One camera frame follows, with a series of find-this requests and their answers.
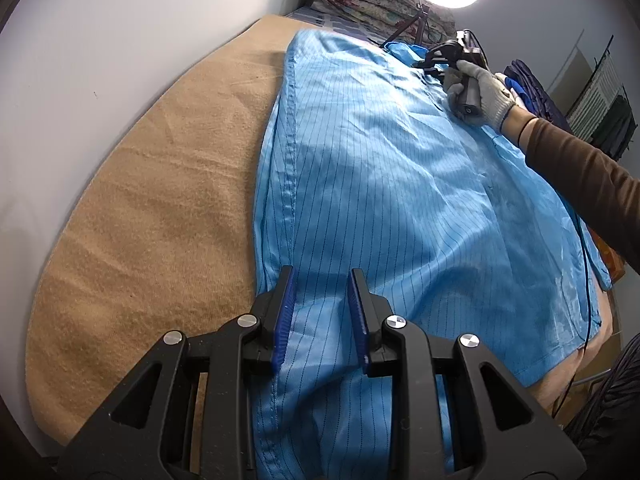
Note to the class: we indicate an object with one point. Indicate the tan blanket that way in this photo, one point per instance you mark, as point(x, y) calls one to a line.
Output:
point(150, 185)

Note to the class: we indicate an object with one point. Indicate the white door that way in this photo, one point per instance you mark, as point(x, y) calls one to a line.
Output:
point(570, 70)

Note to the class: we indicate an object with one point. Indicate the person's right hand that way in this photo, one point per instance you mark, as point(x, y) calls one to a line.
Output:
point(492, 92)

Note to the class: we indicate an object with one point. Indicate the clothes drying rack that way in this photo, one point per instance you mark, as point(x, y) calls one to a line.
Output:
point(605, 80)

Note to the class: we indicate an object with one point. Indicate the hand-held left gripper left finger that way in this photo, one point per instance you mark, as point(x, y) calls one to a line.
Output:
point(282, 312)

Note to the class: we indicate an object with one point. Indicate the orange box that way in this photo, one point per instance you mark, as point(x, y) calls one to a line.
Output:
point(611, 260)

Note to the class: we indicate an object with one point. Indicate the black tripod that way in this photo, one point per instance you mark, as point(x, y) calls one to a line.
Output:
point(419, 25)

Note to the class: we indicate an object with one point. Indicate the blue checkered bedsheet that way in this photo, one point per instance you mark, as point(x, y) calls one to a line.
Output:
point(325, 20)

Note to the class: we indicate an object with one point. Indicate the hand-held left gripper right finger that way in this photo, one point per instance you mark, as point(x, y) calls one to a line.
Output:
point(359, 315)

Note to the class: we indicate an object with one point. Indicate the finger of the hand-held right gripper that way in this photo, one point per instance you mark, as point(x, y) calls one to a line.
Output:
point(427, 64)

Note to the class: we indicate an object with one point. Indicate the dark padded jacket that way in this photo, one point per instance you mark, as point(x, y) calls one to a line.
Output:
point(615, 400)

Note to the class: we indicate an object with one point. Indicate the blue striped work coat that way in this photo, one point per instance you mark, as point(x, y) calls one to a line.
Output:
point(400, 185)

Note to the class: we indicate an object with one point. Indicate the pile of dark folded clothes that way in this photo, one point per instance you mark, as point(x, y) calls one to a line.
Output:
point(537, 90)

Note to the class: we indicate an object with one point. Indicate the person's right forearm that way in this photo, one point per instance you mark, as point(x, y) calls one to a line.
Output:
point(575, 160)

